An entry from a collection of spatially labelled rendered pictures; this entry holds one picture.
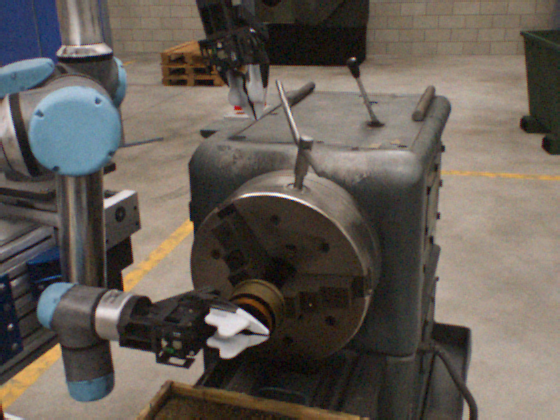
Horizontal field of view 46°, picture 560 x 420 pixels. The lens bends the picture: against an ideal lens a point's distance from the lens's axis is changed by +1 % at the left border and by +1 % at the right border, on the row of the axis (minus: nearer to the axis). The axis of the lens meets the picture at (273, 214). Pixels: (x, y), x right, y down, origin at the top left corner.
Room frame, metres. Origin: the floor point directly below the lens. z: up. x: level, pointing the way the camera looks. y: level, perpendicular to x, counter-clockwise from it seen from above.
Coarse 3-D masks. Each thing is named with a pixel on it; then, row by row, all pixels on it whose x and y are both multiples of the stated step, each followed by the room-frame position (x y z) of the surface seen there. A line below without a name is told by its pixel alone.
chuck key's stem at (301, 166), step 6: (300, 138) 0.99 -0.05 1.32; (306, 138) 0.99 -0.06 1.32; (312, 138) 0.99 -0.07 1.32; (300, 144) 0.99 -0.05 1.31; (306, 144) 0.98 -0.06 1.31; (300, 150) 0.99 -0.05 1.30; (300, 156) 0.99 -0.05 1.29; (300, 162) 0.98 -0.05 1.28; (306, 162) 0.99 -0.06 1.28; (300, 168) 0.98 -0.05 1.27; (306, 168) 0.99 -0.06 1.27; (300, 174) 0.99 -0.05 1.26; (306, 174) 0.99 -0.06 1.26; (300, 180) 0.99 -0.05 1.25; (294, 186) 0.99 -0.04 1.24; (300, 186) 0.99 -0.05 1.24
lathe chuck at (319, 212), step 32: (256, 192) 0.98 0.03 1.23; (288, 192) 0.97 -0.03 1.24; (320, 192) 1.00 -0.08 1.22; (256, 224) 0.97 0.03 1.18; (288, 224) 0.96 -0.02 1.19; (320, 224) 0.94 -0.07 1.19; (352, 224) 0.96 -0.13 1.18; (192, 256) 1.01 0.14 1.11; (288, 256) 0.96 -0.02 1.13; (320, 256) 0.94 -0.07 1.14; (352, 256) 0.92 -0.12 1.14; (224, 288) 1.00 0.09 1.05; (288, 320) 0.96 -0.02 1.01; (320, 320) 0.94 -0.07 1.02; (352, 320) 0.92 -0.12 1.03; (256, 352) 0.98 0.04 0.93; (288, 352) 0.96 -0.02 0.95; (320, 352) 0.94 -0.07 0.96
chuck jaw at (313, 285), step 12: (300, 276) 0.94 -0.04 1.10; (312, 276) 0.93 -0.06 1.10; (324, 276) 0.93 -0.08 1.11; (336, 276) 0.92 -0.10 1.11; (348, 276) 0.92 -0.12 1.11; (360, 276) 0.92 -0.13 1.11; (288, 288) 0.90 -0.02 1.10; (300, 288) 0.90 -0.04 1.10; (312, 288) 0.89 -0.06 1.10; (324, 288) 0.89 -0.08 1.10; (336, 288) 0.89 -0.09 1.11; (348, 288) 0.88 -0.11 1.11; (360, 288) 0.92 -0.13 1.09; (288, 300) 0.87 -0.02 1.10; (300, 300) 0.89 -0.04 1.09; (312, 300) 0.88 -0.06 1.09; (324, 300) 0.89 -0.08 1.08; (336, 300) 0.89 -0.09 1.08; (348, 300) 0.88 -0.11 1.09; (288, 312) 0.87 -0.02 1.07; (300, 312) 0.88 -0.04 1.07; (312, 312) 0.88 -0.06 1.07
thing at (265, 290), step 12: (240, 288) 0.88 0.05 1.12; (252, 288) 0.87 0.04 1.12; (264, 288) 0.87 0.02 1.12; (276, 288) 0.90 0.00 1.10; (240, 300) 0.84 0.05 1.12; (252, 300) 0.84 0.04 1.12; (264, 300) 0.85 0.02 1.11; (276, 300) 0.86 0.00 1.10; (252, 312) 0.82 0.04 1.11; (264, 312) 0.83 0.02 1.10; (276, 312) 0.85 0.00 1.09; (264, 324) 0.82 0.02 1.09; (276, 324) 0.84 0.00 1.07; (252, 348) 0.83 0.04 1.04
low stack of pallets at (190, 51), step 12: (180, 48) 9.24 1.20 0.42; (192, 48) 9.07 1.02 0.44; (168, 60) 8.77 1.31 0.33; (180, 60) 9.01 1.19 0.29; (192, 60) 8.68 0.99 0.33; (168, 72) 8.76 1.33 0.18; (180, 72) 8.93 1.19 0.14; (192, 72) 8.67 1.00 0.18; (204, 72) 8.87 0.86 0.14; (216, 72) 8.55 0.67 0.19; (168, 84) 8.75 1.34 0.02; (192, 84) 8.66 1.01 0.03; (216, 84) 8.58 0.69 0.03
